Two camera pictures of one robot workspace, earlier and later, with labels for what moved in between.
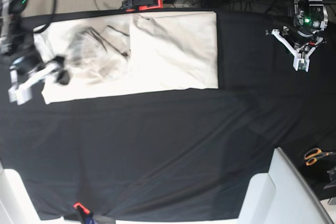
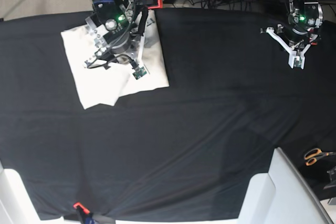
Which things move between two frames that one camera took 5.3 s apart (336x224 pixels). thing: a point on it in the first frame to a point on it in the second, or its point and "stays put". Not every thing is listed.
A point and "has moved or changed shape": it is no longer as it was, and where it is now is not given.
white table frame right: x=283 y=195 stays put
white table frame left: x=16 y=205 stays put
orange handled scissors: x=312 y=155 stays put
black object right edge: x=332 y=173 stays put
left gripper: x=25 y=72 to x=125 y=43
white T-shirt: x=134 y=53 has moved or changed shape
